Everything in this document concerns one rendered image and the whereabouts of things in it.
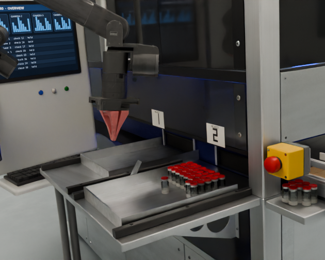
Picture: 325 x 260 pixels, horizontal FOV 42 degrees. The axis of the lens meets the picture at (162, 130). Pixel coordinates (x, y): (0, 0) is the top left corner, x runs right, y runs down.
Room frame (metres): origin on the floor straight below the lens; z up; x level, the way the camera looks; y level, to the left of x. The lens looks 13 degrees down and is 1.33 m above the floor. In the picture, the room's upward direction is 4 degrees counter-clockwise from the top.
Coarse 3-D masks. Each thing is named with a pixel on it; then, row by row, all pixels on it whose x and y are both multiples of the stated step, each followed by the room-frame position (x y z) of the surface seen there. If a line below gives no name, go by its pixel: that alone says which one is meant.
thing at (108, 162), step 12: (132, 144) 1.58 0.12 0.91; (144, 144) 1.60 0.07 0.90; (156, 144) 1.63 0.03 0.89; (84, 156) 1.44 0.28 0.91; (96, 156) 1.51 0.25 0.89; (108, 156) 1.53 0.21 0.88; (120, 156) 1.52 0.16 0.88; (132, 156) 1.51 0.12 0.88; (144, 156) 1.50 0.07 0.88; (156, 156) 1.48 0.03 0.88; (168, 156) 1.36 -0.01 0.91; (180, 156) 1.38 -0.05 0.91; (192, 156) 1.41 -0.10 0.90; (96, 168) 1.34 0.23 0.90; (108, 168) 1.39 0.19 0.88; (120, 168) 1.27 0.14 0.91; (132, 168) 1.29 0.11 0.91
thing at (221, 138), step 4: (208, 124) 1.22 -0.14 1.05; (212, 124) 1.21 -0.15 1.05; (208, 128) 1.22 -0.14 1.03; (212, 128) 1.21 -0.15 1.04; (216, 128) 1.19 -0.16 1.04; (220, 128) 1.17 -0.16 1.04; (208, 132) 1.22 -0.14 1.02; (212, 132) 1.21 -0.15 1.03; (220, 132) 1.17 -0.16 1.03; (208, 136) 1.23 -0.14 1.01; (212, 136) 1.21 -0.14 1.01; (216, 136) 1.19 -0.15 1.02; (220, 136) 1.17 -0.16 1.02; (224, 136) 1.16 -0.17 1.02; (208, 140) 1.23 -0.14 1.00; (212, 140) 1.21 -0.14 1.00; (220, 140) 1.18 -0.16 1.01; (224, 140) 1.16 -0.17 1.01; (216, 144) 1.19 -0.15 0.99; (220, 144) 1.18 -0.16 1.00; (224, 144) 1.16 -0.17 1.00
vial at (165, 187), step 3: (162, 180) 1.11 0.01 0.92; (165, 180) 1.11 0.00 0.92; (162, 183) 1.11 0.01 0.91; (165, 183) 1.11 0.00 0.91; (168, 183) 1.12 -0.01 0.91; (162, 186) 1.11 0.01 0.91; (165, 186) 1.11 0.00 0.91; (168, 186) 1.12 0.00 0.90; (162, 189) 1.11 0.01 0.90; (165, 189) 1.11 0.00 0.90; (168, 189) 1.12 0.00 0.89; (162, 192) 1.11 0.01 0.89; (165, 192) 1.11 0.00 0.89; (168, 192) 1.11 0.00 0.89
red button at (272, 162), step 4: (272, 156) 0.97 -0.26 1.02; (268, 160) 0.96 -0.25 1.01; (272, 160) 0.95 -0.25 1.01; (276, 160) 0.95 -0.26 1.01; (264, 164) 0.97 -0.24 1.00; (268, 164) 0.96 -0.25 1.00; (272, 164) 0.95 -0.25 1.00; (276, 164) 0.95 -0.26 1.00; (268, 168) 0.96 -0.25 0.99; (272, 168) 0.95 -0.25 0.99; (276, 168) 0.95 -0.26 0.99; (272, 172) 0.96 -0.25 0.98
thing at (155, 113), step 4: (152, 112) 1.52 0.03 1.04; (156, 112) 1.50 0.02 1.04; (160, 112) 1.47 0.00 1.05; (152, 116) 1.53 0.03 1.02; (156, 116) 1.50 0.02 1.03; (160, 116) 1.47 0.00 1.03; (152, 120) 1.53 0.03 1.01; (156, 120) 1.50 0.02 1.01; (160, 120) 1.47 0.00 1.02; (156, 124) 1.50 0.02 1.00; (160, 124) 1.48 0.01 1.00; (164, 128) 1.46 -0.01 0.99
